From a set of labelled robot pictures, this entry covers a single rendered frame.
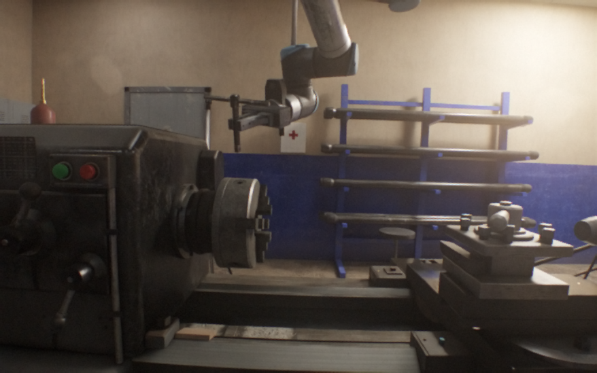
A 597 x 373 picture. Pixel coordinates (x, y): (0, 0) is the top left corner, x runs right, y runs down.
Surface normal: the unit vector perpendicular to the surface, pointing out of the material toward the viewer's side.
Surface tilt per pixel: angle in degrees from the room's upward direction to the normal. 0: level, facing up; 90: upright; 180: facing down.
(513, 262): 90
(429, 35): 90
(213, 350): 36
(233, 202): 54
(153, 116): 90
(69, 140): 45
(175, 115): 90
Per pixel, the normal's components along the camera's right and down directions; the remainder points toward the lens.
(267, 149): -0.01, 0.08
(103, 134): 0.01, -0.65
